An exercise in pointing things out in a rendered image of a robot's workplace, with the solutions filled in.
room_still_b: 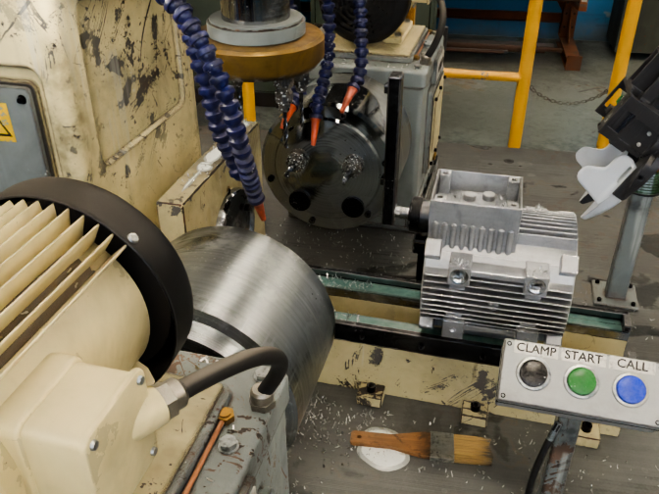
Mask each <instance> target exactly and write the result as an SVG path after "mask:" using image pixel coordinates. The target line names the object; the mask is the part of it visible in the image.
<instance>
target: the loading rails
mask: <svg viewBox="0 0 659 494"><path fill-rule="evenodd" d="M308 266H309V267H310V268H311V269H312V270H313V271H314V273H315V274H316V275H317V276H319V275H321V278H322V284H323V285H324V287H325V289H326V291H327V293H328V295H329V298H330V300H331V303H332V305H333V307H334V309H335V312H334V317H335V318H336V317H337V318H336V319H335V334H334V340H333V343H332V346H331V348H330V351H329V355H328V357H327V360H326V362H325V365H324V367H323V370H322V372H321V375H320V377H319V380H318V382H322V383H327V384H333V385H338V386H344V387H349V388H355V389H358V392H357V395H356V403H357V404H359V405H365V406H370V407H375V408H380V407H381V405H382V401H383V398H384V394H386V395H392V396H397V397H403V398H408V399H414V400H419V401H424V402H430V403H435V404H440V405H445V406H451V407H456V408H462V409H461V416H460V423H463V424H468V425H473V426H479V427H486V425H487V418H488V414H494V415H500V416H504V417H510V418H515V419H520V420H530V421H536V422H541V423H547V424H552V425H553V423H554V420H555V416H552V415H547V414H542V413H536V412H531V411H525V410H520V409H514V408H509V407H503V406H497V405H495V395H496V387H497V379H498V372H499V364H500V357H501V349H502V345H503V339H497V338H490V337H483V336H476V335H471V334H464V333H463V339H456V338H449V337H442V336H441V330H442V326H440V325H435V326H434V328H433V329H428V328H421V327H419V325H418V323H419V316H420V299H421V287H422V282H421V281H419V280H413V279H406V278H399V277H392V276H386V275H379V274H372V273H365V272H353V271H347V270H340V269H333V268H326V267H319V266H313V265H308ZM335 273H336V276H337V277H338V278H337V277H336V276H335ZM327 274H328V277H329V279H327ZM333 277H334V279H332V278H333ZM319 278H320V277H319ZM355 278H356V280H355ZM343 279H344V281H345V282H346V281H347V280H348V282H347V283H345V282H344V281H343ZM354 280H355V281H356V283H355V282H353V281H354ZM357 280H359V281H357ZM367 281H368V283H367ZM334 282H335V283H336V284H334ZM352 282H353V283H354V284H353V283H352ZM363 282H364V284H365V285H364V286H363V284H362V283H363ZM349 283H350V284H351V283H352V285H351V287H350V286H349ZM360 283H361V284H362V285H361V286H362V287H364V288H362V287H360V285H359V284H360ZM366 283H367V284H366ZM371 283H372V285H373V286H372V285H371ZM339 284H340V285H341V286H340V285H339ZM369 284H370V285H369ZM334 285H335V287H333V286H334ZM338 285H339V286H338ZM336 286H338V287H336ZM345 286H346V287H345ZM348 286H349V288H350V289H351V290H350V289H349V288H348ZM356 286H357V287H356ZM367 286H368V288H367ZM371 286H372V287H371ZM359 287H360V289H359ZM347 310H348V311H347ZM357 311H358V312H357ZM348 312H349V313H348ZM356 312H357V315H356ZM336 313H337V316H336ZM353 313H354V314H355V315H354V314H353ZM351 314H352V317H351ZM358 314H359V319H358V322H357V319H356V318H358ZM344 315H346V316H344ZM348 315H349V317H351V318H348V317H347V316H348ZM347 318H348V320H347ZM341 319H342V320H341ZM345 320H346V321H345ZM631 328H632V323H631V317H630V313H629V312H627V311H620V310H613V309H606V308H600V307H593V306H587V305H580V304H573V303H572V304H571V309H570V313H569V316H568V320H567V324H566V329H565V332H564V333H563V337H562V346H561V347H565V348H572V349H578V350H584V351H589V352H596V353H602V354H608V355H614V356H621V357H623V356H624V353H625V349H626V346H627V342H628V339H629V336H630V332H631ZM620 430H621V428H620V427H617V426H612V425H606V424H601V423H595V422H589V421H584V420H582V424H581V428H580V432H579V436H578V439H577V443H576V445H578V446H584V447H588V448H593V449H598V447H599V444H600V434H606V435H611V436H616V437H618V436H619V434H620Z"/></svg>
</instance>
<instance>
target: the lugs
mask: <svg viewBox="0 0 659 494"><path fill-rule="evenodd" d="M441 250H442V239H435V238H427V240H426V247H425V258H427V259H435V260H440V257H441ZM579 259H580V257H579V256H572V255H562V256H561V258H560V264H559V275H564V276H571V277H575V276H576V275H577V274H578V270H579ZM434 320H435V319H431V318H424V317H419V323H418V325H419V327H421V328H428V329H433V328H434ZM543 344H547V345H553V346H559V347H561V346H562V337H559V336H552V335H545V334H544V341H543Z"/></svg>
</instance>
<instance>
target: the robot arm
mask: <svg viewBox="0 0 659 494"><path fill-rule="evenodd" d="M619 88H621V89H622V90H624V91H625V92H626V93H627V94H626V95H623V94H622V95H621V96H620V97H619V98H618V100H617V101H616V103H617V105H616V106H613V105H612V104H609V105H608V106H607V107H606V106H604V105H605V103H606V102H607V101H608V100H609V99H610V98H611V97H612V96H613V95H614V94H615V92H616V91H617V90H618V89H619ZM594 111H595V112H596V113H598V114H599V115H601V116H602V117H604V119H603V120H602V121H601V122H600V123H598V125H597V127H598V132H599V133H600V134H602V135H603V136H605V137H606V138H608V140H609V143H610V144H609V145H608V146H606V147H605V148H603V149H596V148H591V147H583V148H581V149H580V150H579V151H578V152H577V154H576V159H577V161H578V163H579V164H580V165H581V166H582V168H581V169H580V171H579V172H578V181H579V183H580V184H581V185H582V186H583V188H584V189H585V190H586V192H585V193H584V195H583V197H582V198H581V199H580V203H582V204H585V203H588V202H591V201H594V202H593V203H592V204H591V205H590V206H589V207H588V208H587V209H586V210H585V212H584V213H583V214H582V215H581V218H582V219H584V220H587V219H590V218H592V217H595V216H597V215H600V214H602V213H604V212H606V211H607V210H609V209H611V208H613V207H614V206H616V205H617V204H619V203H620V202H621V201H624V200H626V199H627V198H628V197H629V196H631V195H632V194H633V193H634V192H636V191H637V190H638V189H639V188H641V186H642V185H643V184H644V183H646V182H647V181H648V180H649V179H650V178H652V177H653V175H654V174H655V173H656V172H657V171H658V170H659V46H658V47H657V48H656V49H655V50H654V51H653V52H652V53H651V54H650V56H649V57H648V58H647V59H646V60H645V61H644V62H643V63H642V64H641V65H640V67H639V68H638V69H637V70H636V71H635V72H634V73H633V74H632V76H631V77H630V78H628V77H626V76H625V77H624V78H623V79H622V80H621V81H620V83H619V84H618V85H617V86H616V87H615V88H614V89H613V90H612V91H611V93H610V94H609V95H608V96H607V97H606V98H605V99H604V100H603V101H602V103H601V104H600V105H599V106H598V107H597V108H596V109H595V110H594Z"/></svg>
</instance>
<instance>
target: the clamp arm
mask: <svg viewBox="0 0 659 494"><path fill-rule="evenodd" d="M403 86H404V73H403V72H391V74H390V75H389V77H388V82H387V83H386V84H385V86H384V93H386V94H387V108H386V130H385V151H384V173H383V174H382V176H381V178H380V185H383V195H382V217H381V223H382V224H385V225H393V224H394V221H395V219H399V218H398V217H399V215H400V214H399V212H395V209H396V210H399V211H400V209H401V208H400V207H401V206H398V207H396V206H397V189H398V172H399V155H400V137H401V121H402V103H403ZM396 216H398V217H396Z"/></svg>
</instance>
